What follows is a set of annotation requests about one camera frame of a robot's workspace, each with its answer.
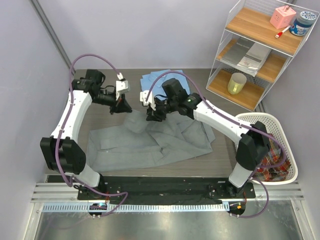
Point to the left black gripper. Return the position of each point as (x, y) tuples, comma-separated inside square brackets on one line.
[(120, 106)]

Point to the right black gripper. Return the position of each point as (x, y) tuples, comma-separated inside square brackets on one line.
[(155, 115)]

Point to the grey long sleeve shirt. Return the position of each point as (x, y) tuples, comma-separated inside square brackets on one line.
[(138, 143)]

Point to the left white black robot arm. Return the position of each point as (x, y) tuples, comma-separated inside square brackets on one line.
[(61, 150)]

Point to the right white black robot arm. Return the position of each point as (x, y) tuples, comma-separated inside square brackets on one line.
[(251, 139)]

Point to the grey booklet stack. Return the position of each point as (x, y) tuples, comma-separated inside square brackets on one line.
[(246, 56)]

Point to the yellow translucent cup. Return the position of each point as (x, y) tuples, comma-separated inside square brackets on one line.
[(236, 83)]

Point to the white plastic laundry basket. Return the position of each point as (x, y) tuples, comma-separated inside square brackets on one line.
[(275, 129)]

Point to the red plaid shirt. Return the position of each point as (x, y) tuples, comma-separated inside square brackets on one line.
[(275, 162)]

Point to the red white marker pen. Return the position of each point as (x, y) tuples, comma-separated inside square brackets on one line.
[(282, 32)]

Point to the pink cube power socket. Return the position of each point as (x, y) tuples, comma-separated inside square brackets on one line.
[(282, 16)]

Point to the blue white lidded jar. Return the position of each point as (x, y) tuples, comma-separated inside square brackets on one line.
[(302, 23)]

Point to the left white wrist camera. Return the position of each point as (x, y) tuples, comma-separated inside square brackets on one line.
[(121, 87)]

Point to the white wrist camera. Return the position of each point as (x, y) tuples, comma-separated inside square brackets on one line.
[(147, 99), (121, 87)]

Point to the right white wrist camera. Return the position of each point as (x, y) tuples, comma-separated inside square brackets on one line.
[(147, 99)]

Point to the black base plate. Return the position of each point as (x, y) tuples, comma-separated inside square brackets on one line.
[(176, 187)]

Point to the white slotted cable duct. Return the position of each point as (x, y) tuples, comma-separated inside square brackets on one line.
[(99, 207)]

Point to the white wire wooden shelf rack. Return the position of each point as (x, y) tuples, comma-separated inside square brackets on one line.
[(260, 39)]

